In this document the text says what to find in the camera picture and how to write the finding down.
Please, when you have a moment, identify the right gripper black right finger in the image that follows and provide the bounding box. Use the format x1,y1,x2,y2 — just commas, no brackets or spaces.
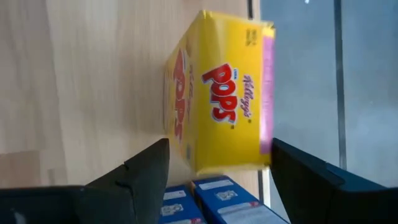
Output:
269,138,389,224

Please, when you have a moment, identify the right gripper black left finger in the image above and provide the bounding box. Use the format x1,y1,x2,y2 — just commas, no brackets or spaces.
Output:
76,138,171,224

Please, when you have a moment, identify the blue Frosted Flakes cereal box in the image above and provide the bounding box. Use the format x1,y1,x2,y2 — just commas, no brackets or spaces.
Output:
158,185,206,224
192,175,290,224

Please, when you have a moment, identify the yellow Corn Pops cereal box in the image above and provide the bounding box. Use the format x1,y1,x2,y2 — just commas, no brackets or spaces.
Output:
163,9,277,175

